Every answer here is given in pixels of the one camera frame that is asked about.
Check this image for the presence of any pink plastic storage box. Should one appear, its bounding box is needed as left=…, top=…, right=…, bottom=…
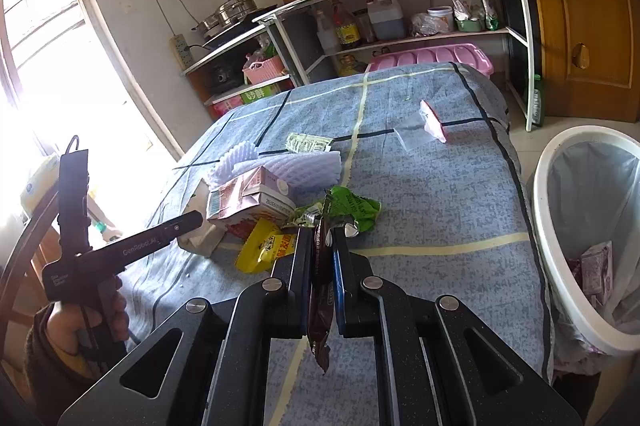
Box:
left=366, top=43, right=494, bottom=78

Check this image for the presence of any blue patterned table cloth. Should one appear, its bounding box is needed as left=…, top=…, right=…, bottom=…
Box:
left=114, top=62, right=557, bottom=426

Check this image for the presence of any red clear plastic wrapper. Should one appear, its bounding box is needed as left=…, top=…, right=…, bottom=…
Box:
left=394, top=100, right=447, bottom=152

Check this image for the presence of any brown chocolate wrapper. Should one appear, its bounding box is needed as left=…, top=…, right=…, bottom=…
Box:
left=307, top=193, right=334, bottom=373

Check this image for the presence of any green white snack wrapper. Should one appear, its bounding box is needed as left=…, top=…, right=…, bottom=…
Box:
left=285, top=132, right=332, bottom=154

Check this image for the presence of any white trash bin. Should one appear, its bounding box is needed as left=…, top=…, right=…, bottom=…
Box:
left=530, top=126, right=639, bottom=357

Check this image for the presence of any white oil jug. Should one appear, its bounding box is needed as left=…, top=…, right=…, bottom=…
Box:
left=367, top=0, right=407, bottom=41

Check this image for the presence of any white power strip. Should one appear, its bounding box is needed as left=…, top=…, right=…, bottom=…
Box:
left=169, top=34, right=195, bottom=70

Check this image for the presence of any steel steamer pot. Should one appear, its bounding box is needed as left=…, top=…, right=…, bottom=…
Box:
left=191, top=0, right=258, bottom=40

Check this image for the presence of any wooden door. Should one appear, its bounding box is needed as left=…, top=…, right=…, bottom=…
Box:
left=536, top=0, right=639, bottom=123

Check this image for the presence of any green crumpled snack bag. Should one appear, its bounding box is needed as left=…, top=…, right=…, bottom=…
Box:
left=282, top=185, right=382, bottom=237

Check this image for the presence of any yellow snack bag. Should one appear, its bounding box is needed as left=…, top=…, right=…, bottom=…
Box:
left=235, top=219, right=296, bottom=274

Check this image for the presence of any brown paper bag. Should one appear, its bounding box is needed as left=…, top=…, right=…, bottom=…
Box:
left=176, top=177, right=228, bottom=259

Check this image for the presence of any person's left hand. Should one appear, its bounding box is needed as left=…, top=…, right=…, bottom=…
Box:
left=46, top=277, right=129, bottom=357

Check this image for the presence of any soy sauce bottle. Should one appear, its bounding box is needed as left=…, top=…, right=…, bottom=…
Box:
left=332, top=0, right=362, bottom=48

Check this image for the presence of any pink plastic basket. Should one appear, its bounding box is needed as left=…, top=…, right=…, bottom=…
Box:
left=242, top=54, right=285, bottom=84

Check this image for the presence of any purple milk drink carton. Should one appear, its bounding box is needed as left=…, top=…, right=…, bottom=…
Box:
left=577, top=241, right=613, bottom=309

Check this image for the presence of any metal kitchen shelf rack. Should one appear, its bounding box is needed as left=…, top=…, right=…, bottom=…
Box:
left=183, top=0, right=536, bottom=108

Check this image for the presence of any pink milk carton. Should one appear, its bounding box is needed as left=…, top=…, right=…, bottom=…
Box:
left=206, top=166, right=296, bottom=225

